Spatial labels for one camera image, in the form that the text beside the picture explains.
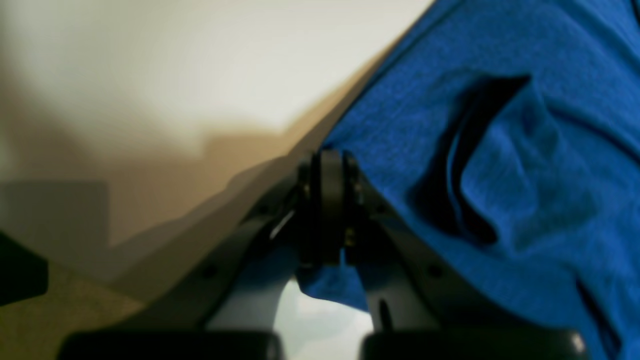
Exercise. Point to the dark blue t-shirt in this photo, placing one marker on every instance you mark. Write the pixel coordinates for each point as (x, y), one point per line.
(506, 135)

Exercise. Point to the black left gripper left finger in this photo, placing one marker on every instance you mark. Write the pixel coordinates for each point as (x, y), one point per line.
(224, 309)

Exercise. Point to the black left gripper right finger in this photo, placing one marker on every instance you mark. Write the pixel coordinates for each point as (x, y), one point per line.
(421, 308)

